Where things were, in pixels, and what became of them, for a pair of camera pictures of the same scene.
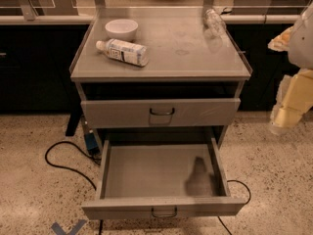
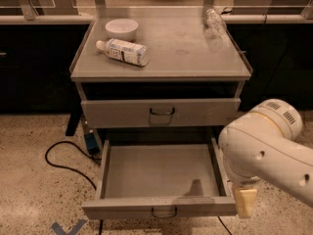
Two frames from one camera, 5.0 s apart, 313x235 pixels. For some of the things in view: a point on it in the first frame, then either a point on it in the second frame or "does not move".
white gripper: (301, 46) to (245, 182)
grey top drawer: (159, 113) does not move
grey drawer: (161, 177) does not move
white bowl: (123, 29) does not move
